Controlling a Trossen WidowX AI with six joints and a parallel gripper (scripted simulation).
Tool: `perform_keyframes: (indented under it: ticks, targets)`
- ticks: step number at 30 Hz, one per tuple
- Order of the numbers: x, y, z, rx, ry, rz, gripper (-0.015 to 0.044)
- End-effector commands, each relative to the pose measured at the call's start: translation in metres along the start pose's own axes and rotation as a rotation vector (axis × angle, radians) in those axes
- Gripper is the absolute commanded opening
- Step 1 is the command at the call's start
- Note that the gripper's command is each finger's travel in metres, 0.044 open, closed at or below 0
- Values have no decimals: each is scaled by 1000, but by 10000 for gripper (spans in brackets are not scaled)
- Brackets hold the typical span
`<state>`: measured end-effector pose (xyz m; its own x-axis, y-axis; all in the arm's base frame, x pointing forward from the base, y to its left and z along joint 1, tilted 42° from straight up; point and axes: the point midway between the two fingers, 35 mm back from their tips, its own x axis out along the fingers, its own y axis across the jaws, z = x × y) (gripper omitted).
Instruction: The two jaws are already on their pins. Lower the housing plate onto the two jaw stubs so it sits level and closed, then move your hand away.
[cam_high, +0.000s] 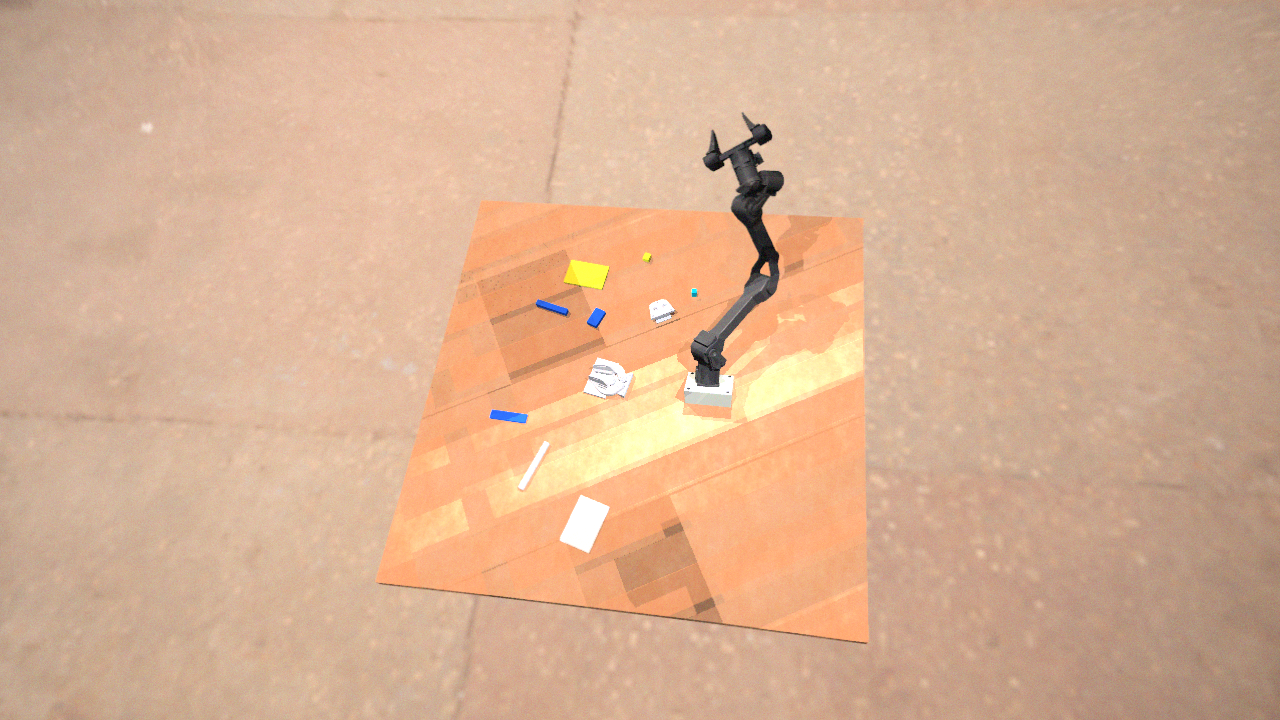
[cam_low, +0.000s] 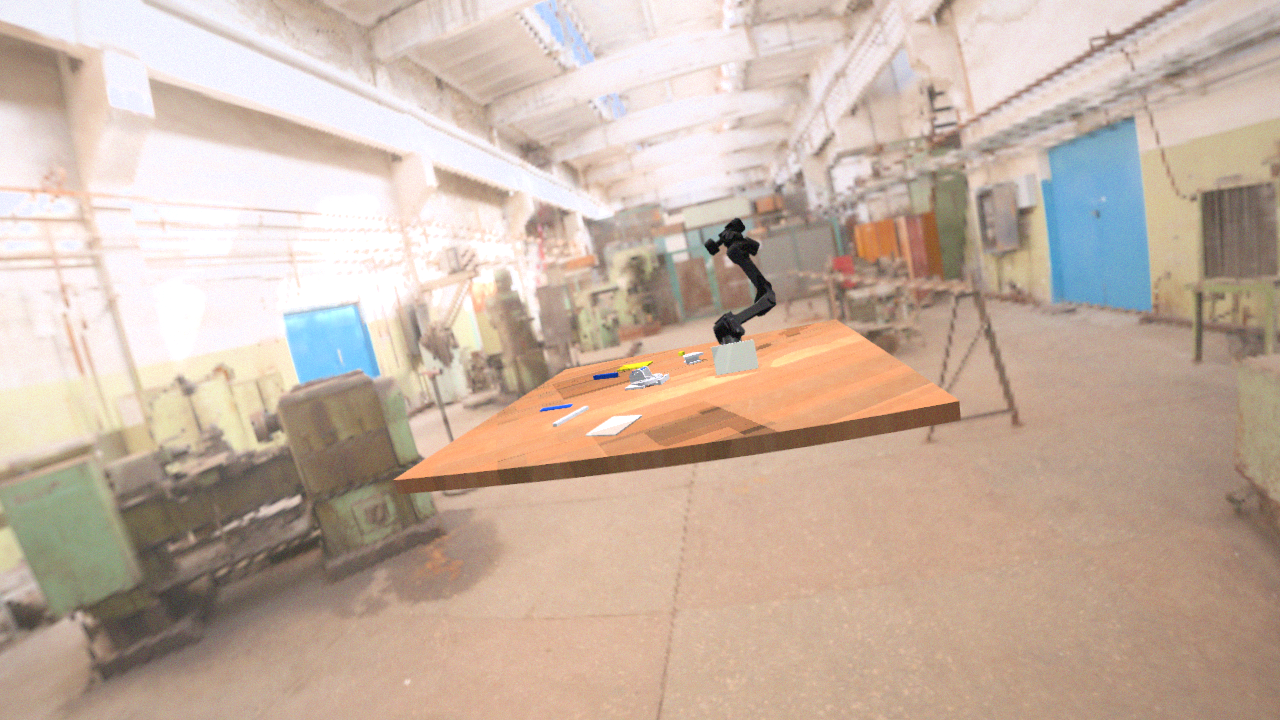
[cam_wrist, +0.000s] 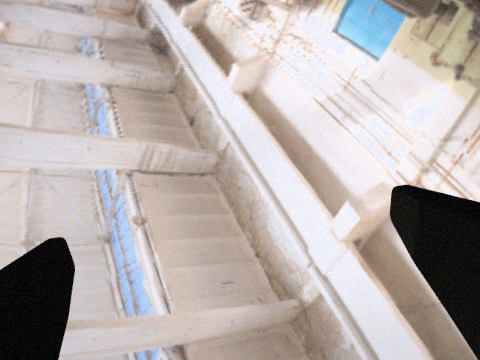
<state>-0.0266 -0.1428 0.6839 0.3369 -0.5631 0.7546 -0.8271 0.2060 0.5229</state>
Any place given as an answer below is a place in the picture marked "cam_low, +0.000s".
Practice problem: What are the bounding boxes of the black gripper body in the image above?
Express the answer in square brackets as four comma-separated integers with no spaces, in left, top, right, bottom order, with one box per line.
[704,218,745,256]

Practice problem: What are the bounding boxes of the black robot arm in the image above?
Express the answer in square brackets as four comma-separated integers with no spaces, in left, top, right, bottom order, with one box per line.
[713,231,776,345]

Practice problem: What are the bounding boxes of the white flat bar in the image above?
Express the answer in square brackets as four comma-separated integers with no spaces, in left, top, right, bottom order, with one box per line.
[552,406,589,427]

